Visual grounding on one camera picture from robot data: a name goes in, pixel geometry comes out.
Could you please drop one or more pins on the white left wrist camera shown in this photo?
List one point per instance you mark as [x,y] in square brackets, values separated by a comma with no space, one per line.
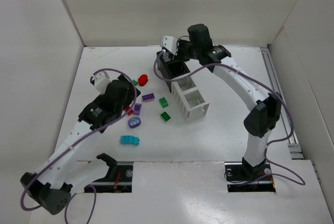
[100,81]

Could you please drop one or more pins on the light blue small lego brick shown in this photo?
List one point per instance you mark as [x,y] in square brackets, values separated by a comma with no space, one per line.
[136,141]

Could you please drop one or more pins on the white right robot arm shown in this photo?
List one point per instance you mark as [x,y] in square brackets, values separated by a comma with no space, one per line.
[264,108]

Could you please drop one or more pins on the red 2x4 lego brick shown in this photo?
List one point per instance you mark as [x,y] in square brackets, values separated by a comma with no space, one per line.
[129,110]

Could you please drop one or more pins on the red round lego piece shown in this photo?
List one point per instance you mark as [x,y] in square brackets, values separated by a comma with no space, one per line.
[142,80]

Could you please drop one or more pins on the green 2x2 lego brick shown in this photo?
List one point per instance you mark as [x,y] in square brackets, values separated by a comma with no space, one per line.
[163,102]

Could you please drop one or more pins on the purple curved lego brick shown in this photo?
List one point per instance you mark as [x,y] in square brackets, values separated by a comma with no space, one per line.
[137,109]

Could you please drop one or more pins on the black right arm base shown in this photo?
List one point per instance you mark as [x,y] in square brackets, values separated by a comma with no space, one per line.
[241,178]

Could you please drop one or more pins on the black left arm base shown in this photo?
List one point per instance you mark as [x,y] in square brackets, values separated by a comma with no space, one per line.
[118,181]

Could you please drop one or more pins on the white slotted container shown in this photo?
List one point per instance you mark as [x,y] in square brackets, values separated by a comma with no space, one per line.
[189,100]

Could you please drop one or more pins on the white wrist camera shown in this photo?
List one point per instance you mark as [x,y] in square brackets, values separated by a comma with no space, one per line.
[169,43]
[100,81]

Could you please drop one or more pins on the purple 2x4 lego brick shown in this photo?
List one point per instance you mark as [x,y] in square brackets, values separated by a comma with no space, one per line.
[148,97]

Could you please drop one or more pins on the black slotted container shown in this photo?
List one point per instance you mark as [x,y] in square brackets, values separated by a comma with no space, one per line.
[171,69]

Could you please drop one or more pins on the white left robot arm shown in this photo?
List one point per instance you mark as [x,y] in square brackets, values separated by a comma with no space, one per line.
[55,182]

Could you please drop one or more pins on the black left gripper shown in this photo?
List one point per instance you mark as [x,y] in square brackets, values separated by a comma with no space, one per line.
[131,93]

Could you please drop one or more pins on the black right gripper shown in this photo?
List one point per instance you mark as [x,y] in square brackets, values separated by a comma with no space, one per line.
[167,58]

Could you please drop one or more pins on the purple flower lego brick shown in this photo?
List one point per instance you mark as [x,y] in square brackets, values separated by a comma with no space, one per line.
[134,122]

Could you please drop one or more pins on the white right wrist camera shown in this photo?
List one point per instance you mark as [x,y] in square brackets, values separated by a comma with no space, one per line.
[169,43]

